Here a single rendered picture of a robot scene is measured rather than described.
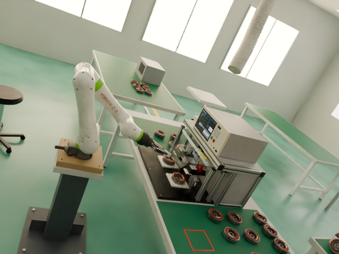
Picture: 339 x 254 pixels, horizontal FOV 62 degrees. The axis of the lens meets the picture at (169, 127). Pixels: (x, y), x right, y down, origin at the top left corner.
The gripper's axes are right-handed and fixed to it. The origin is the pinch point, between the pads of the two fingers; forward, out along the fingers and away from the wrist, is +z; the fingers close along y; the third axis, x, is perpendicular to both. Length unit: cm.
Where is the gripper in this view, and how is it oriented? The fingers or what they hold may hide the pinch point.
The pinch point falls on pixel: (166, 153)
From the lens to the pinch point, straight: 203.4
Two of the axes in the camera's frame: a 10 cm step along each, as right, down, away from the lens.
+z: 7.1, 5.0, 5.0
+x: 6.5, -7.3, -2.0
